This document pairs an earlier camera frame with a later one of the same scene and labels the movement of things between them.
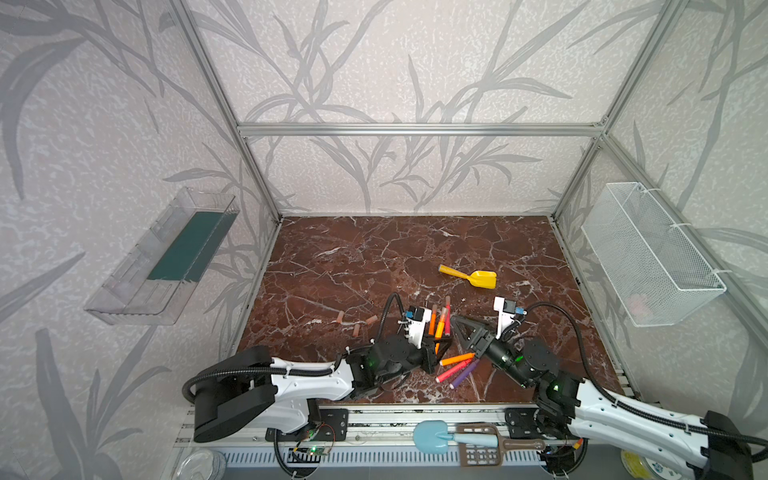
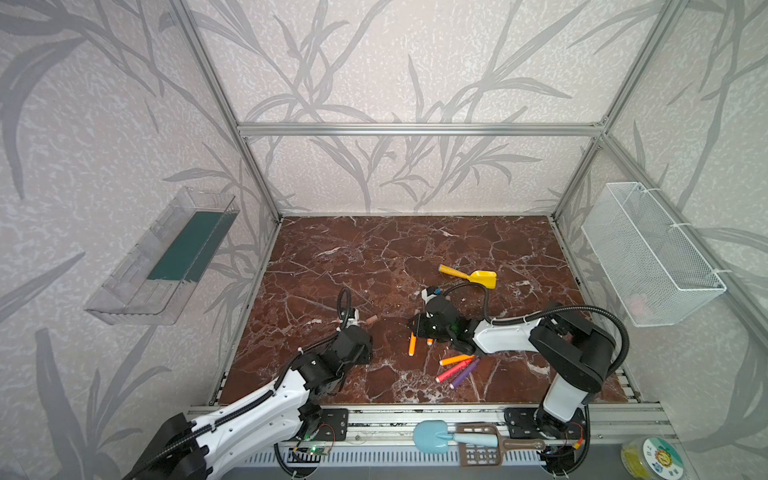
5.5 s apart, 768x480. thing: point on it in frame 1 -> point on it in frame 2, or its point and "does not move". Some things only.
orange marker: [457, 359] does not move
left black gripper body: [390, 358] -> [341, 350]
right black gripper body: [483, 344] -> [429, 324]
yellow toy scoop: [479, 278] does not move
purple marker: [464, 374] does not move
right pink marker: [454, 370] does not move
